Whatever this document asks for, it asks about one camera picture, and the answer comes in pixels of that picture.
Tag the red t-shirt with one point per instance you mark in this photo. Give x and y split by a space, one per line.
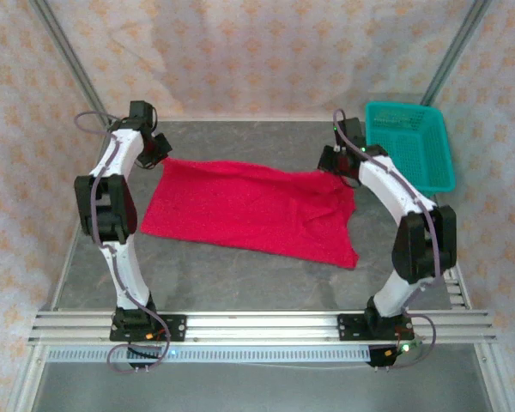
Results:
249 210

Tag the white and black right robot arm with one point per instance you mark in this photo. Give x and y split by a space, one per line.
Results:
395 296

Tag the teal plastic basket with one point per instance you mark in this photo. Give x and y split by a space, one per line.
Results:
429 146

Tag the aluminium frame post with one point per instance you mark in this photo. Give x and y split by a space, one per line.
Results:
455 47
70 60

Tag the thin aluminium table edge rail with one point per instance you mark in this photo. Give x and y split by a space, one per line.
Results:
59 292

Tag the grooved aluminium side rail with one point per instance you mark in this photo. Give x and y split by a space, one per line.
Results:
459 296

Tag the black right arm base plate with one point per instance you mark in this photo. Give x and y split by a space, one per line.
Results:
347 328

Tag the wide aluminium base rail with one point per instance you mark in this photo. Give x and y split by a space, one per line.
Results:
262 328

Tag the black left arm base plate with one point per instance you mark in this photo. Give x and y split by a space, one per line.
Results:
178 328

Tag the aluminium frame leg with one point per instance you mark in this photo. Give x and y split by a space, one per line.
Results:
498 386
26 386

